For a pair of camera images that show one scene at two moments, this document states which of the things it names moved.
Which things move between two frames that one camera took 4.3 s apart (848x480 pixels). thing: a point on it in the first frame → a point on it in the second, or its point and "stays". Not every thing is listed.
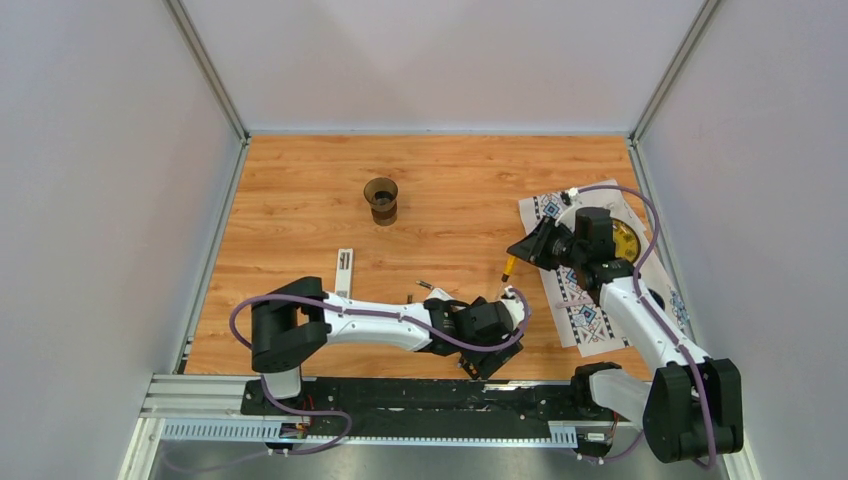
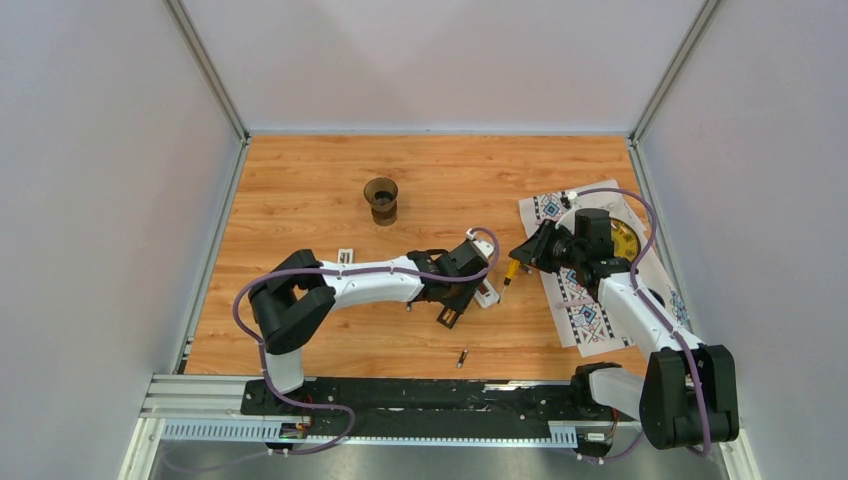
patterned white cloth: [585, 322] stays
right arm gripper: [532, 247] stays
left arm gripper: [478, 303] → [456, 303]
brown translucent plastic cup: [381, 193] stays
